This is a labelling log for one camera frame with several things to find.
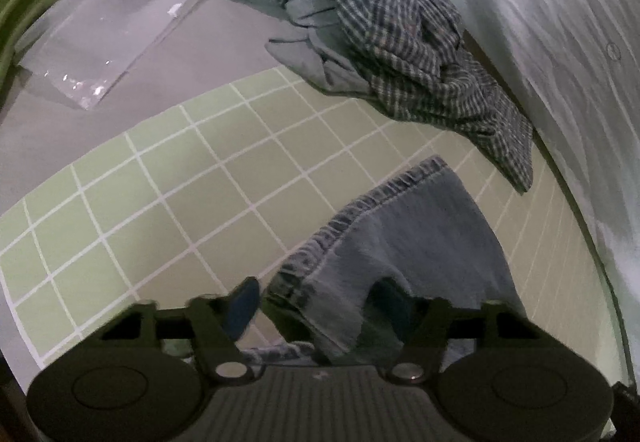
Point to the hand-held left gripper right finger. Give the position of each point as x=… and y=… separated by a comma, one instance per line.
x=392, y=312

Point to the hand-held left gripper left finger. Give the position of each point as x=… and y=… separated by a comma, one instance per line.
x=244, y=304

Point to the blue denim garment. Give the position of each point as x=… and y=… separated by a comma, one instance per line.
x=415, y=232

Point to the green grid mat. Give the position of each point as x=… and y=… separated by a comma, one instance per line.
x=150, y=202

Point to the light blue cloth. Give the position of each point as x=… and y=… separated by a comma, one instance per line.
x=310, y=61

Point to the blue checked shirt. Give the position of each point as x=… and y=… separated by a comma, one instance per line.
x=380, y=21

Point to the clear plastic bag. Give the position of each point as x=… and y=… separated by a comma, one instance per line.
x=100, y=31

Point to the white carrot print bedsheet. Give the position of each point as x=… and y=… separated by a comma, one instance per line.
x=550, y=46

